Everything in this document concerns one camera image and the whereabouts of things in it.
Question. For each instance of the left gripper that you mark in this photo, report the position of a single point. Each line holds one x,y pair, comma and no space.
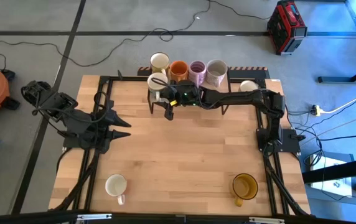
104,130

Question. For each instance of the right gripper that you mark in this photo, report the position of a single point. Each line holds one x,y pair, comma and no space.
181,96

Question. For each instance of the orange mug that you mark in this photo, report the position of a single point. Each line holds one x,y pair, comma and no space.
178,70

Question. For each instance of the yellow mug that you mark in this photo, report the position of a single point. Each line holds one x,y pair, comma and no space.
159,60

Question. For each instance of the lilac ribbed mug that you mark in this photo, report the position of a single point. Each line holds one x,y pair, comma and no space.
197,70

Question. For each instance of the grey floral mug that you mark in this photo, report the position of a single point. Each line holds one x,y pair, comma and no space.
217,70

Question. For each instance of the amber glass mug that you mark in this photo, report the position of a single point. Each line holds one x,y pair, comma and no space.
245,186

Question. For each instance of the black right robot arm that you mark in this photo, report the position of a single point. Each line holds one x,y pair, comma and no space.
237,97

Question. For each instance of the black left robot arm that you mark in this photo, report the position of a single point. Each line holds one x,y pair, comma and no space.
72,119

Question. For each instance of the wooden shelf black legs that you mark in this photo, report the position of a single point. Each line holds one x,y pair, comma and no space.
150,107

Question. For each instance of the cream mug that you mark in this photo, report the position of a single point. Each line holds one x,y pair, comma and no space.
248,85

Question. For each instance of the hazard striped black bar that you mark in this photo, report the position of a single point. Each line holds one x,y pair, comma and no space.
252,73

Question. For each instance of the black table edge beam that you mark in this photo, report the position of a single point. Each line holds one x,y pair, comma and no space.
41,217

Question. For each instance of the red black tool case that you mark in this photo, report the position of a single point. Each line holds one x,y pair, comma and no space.
285,29

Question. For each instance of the white power strip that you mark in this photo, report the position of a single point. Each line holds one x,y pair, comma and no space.
315,109

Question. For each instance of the blue metal stand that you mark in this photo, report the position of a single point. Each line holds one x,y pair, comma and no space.
336,79

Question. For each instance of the white box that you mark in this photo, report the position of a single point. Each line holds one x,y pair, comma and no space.
330,186

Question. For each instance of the black aluminium table frame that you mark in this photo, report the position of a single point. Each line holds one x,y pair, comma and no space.
103,79

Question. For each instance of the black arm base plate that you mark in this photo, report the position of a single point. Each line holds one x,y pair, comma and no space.
290,141
69,143

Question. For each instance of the silver bracket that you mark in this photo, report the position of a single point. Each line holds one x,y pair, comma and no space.
94,216
266,220

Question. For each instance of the black desk frame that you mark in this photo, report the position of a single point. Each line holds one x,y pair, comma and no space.
336,171

